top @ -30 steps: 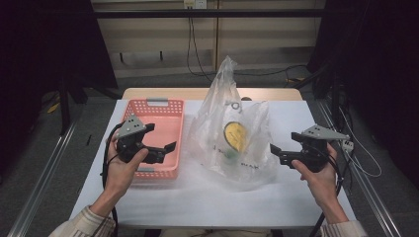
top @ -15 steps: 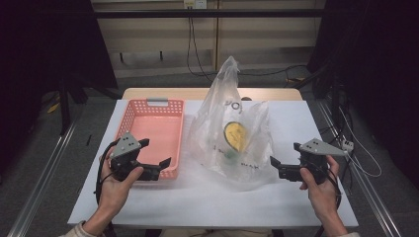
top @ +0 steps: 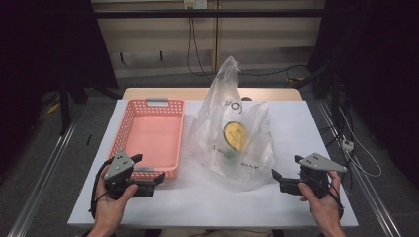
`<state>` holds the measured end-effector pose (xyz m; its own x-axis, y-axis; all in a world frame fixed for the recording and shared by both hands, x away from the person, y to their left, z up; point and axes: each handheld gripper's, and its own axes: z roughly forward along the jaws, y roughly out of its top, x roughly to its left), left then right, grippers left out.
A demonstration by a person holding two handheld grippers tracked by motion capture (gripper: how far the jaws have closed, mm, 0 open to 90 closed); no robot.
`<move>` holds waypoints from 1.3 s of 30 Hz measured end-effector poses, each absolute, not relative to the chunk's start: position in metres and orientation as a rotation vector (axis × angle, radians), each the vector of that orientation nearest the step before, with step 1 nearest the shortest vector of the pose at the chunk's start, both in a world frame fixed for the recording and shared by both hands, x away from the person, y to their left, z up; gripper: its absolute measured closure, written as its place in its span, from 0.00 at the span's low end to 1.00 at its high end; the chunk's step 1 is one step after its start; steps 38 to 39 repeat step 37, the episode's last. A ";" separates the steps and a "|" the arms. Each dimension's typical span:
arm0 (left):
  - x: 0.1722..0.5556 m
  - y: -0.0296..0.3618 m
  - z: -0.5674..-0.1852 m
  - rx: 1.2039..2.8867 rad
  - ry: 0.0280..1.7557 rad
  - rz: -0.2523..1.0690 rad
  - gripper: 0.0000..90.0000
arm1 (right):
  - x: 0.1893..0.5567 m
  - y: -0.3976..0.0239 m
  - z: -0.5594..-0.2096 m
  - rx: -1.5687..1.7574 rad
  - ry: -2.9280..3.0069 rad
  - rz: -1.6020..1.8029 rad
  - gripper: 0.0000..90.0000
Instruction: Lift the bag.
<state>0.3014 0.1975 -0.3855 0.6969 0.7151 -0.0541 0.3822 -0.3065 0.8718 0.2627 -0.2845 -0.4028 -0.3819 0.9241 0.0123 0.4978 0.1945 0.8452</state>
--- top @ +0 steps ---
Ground person's left hand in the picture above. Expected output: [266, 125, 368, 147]
[94, 166, 139, 231]

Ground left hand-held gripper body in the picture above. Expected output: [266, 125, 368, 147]
[103, 149, 156, 200]

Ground white wall socket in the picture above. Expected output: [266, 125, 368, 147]
[183, 0, 209, 10]

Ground white power strip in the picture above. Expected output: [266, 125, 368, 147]
[341, 139, 356, 153]

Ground black horizontal bar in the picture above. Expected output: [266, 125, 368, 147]
[93, 8, 326, 19]

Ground black floor cable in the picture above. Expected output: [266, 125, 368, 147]
[238, 64, 308, 79]

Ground black metal stand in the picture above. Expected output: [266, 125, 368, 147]
[58, 74, 73, 136]

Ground metal floor rail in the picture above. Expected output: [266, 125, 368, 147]
[316, 100, 403, 237]
[6, 119, 81, 237]

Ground person's right hand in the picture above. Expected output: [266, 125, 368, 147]
[298, 171, 344, 228]

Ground clear smiley plastic bag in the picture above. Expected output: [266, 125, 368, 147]
[186, 55, 277, 193]

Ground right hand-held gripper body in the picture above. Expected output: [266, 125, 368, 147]
[280, 152, 349, 200]

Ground pink plastic basket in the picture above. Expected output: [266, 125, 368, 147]
[108, 98, 186, 181]

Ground white cable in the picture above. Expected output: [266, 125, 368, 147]
[338, 107, 383, 179]

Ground black hanging cable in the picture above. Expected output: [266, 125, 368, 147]
[186, 16, 218, 83]

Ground black gripper wrist strap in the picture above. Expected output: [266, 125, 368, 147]
[88, 157, 115, 219]
[328, 182, 345, 219]

